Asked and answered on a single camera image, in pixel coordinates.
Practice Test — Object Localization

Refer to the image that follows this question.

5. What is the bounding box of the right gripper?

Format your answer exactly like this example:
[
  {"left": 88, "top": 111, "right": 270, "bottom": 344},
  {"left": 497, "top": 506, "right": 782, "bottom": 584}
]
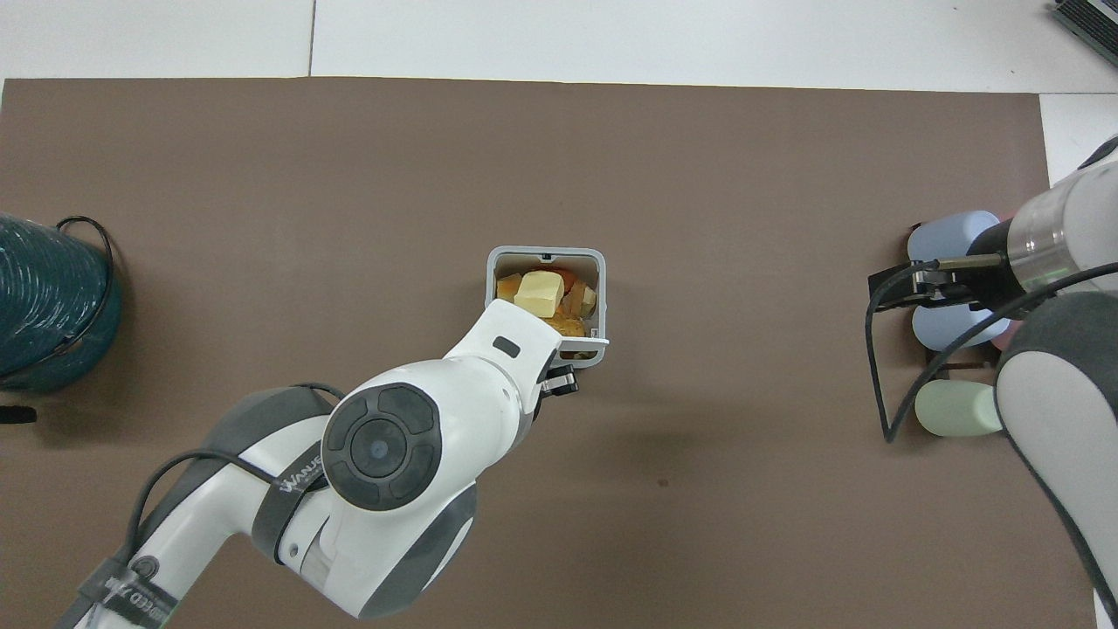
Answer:
[{"left": 928, "top": 218, "right": 1016, "bottom": 310}]

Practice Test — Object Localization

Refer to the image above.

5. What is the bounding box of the grey trash can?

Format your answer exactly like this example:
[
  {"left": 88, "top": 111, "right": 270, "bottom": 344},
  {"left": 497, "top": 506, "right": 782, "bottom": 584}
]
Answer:
[{"left": 485, "top": 246, "right": 611, "bottom": 369}]

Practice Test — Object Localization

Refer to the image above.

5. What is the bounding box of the light blue cylinder cup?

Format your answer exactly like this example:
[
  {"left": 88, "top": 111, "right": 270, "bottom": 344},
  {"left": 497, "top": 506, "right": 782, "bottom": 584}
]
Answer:
[
  {"left": 907, "top": 211, "right": 1002, "bottom": 264},
  {"left": 911, "top": 305, "right": 1011, "bottom": 352}
]

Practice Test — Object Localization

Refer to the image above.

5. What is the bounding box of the pale green cylinder cup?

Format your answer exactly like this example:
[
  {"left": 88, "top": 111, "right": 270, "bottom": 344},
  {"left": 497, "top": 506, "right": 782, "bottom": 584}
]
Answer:
[{"left": 914, "top": 379, "right": 1004, "bottom": 438}]

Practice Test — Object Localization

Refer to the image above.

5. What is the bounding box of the dark ribbed device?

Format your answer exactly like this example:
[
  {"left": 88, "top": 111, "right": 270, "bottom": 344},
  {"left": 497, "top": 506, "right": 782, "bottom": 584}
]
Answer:
[{"left": 1051, "top": 0, "right": 1118, "bottom": 45}]

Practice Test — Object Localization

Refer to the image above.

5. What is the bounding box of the tan foam piece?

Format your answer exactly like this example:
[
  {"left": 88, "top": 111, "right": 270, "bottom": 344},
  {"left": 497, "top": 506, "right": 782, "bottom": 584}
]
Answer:
[{"left": 561, "top": 281, "right": 598, "bottom": 321}]

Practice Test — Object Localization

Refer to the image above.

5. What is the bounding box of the pale yellow foam block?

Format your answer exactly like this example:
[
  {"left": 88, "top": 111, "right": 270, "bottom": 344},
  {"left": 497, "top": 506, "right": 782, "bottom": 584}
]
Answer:
[{"left": 513, "top": 271, "right": 567, "bottom": 319}]

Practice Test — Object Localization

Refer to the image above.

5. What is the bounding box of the teal ribbed basket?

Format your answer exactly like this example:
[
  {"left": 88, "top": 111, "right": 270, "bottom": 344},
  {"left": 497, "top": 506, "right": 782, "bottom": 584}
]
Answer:
[{"left": 0, "top": 213, "right": 123, "bottom": 393}]

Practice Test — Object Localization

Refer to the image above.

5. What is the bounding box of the black cable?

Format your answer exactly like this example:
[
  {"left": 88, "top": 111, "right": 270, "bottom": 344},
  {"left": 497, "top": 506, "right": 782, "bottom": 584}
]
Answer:
[
  {"left": 864, "top": 259, "right": 1118, "bottom": 444},
  {"left": 122, "top": 382, "right": 350, "bottom": 570}
]

